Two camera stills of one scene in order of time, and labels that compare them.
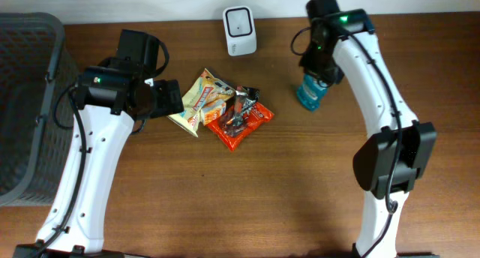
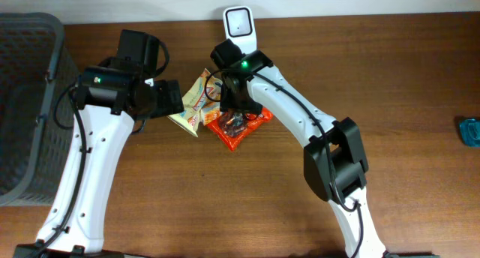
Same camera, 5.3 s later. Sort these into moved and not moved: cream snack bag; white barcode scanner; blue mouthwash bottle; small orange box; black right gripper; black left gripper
Moved: black right gripper; blue mouthwash bottle
Not moved: black left gripper; cream snack bag; white barcode scanner; small orange box
